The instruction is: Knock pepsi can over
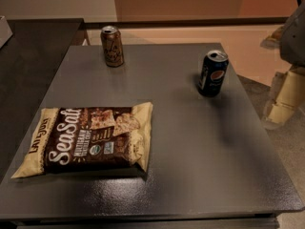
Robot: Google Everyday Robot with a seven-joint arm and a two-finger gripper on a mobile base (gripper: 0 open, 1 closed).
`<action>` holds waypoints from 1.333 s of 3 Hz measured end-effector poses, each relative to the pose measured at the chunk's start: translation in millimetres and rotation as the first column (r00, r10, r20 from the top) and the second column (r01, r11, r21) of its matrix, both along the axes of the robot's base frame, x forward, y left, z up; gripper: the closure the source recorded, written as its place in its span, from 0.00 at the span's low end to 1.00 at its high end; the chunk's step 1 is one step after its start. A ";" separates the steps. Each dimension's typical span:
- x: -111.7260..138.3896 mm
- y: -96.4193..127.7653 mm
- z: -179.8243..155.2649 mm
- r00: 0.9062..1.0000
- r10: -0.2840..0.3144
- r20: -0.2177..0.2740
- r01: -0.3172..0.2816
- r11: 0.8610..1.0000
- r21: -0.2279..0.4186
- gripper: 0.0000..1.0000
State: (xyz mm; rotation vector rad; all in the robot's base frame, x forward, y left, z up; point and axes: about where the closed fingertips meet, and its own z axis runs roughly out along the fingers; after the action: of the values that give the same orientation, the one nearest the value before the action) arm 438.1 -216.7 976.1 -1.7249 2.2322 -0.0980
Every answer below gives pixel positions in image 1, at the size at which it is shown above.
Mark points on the grey object at left edge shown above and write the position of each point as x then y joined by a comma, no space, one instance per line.
5,31

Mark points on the sea salt chip bag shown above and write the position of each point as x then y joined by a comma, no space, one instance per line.
91,138

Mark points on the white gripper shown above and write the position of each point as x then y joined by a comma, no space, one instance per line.
294,40

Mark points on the blue pepsi can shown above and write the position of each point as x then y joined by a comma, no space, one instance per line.
214,68

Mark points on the tan lacroix can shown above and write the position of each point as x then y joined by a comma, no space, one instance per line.
112,46

